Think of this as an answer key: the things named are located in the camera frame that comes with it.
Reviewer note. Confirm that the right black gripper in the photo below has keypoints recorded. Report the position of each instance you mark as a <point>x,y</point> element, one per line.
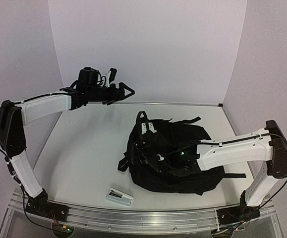
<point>136,151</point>

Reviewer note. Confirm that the black student backpack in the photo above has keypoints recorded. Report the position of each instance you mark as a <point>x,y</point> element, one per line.
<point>170,133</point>

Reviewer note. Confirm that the aluminium mounting rail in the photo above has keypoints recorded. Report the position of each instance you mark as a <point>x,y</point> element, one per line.
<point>143,222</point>

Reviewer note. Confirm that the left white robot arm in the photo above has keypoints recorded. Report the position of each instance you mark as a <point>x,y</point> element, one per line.
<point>14,116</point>

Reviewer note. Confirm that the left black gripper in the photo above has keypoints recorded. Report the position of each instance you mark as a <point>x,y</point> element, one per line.
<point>115,96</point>

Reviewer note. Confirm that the white stapler box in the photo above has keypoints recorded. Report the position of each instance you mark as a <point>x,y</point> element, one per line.
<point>119,197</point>

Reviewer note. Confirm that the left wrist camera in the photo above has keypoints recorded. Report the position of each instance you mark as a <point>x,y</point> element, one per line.
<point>68,90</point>

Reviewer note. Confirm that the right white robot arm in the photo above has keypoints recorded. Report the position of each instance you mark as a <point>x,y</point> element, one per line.
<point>267,145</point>

